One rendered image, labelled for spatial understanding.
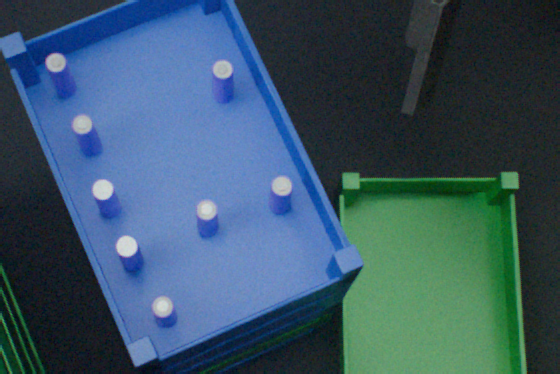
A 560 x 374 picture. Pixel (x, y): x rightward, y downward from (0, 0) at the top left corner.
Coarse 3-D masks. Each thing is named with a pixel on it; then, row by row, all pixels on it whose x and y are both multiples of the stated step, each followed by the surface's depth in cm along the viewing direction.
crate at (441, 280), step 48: (336, 192) 131; (384, 192) 133; (432, 192) 133; (480, 192) 133; (384, 240) 131; (432, 240) 132; (480, 240) 132; (384, 288) 130; (432, 288) 130; (480, 288) 130; (384, 336) 128; (432, 336) 129; (480, 336) 129
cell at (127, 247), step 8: (120, 240) 91; (128, 240) 91; (136, 240) 91; (120, 248) 91; (128, 248) 91; (136, 248) 91; (120, 256) 91; (128, 256) 91; (136, 256) 92; (128, 264) 94; (136, 264) 94
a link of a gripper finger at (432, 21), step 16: (448, 0) 60; (432, 16) 60; (448, 16) 61; (432, 32) 60; (448, 32) 63; (432, 48) 61; (416, 64) 62; (432, 64) 62; (416, 80) 62; (432, 80) 64; (416, 96) 63; (432, 96) 65; (416, 112) 64
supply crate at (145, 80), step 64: (192, 0) 103; (128, 64) 102; (192, 64) 102; (256, 64) 97; (64, 128) 100; (128, 128) 100; (192, 128) 100; (256, 128) 101; (64, 192) 93; (128, 192) 99; (192, 192) 99; (256, 192) 99; (320, 192) 94; (192, 256) 97; (256, 256) 98; (320, 256) 98; (128, 320) 96; (192, 320) 96; (256, 320) 93
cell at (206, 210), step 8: (208, 200) 92; (200, 208) 92; (208, 208) 92; (216, 208) 92; (200, 216) 92; (208, 216) 92; (216, 216) 92; (200, 224) 94; (208, 224) 93; (216, 224) 95; (200, 232) 97; (208, 232) 96
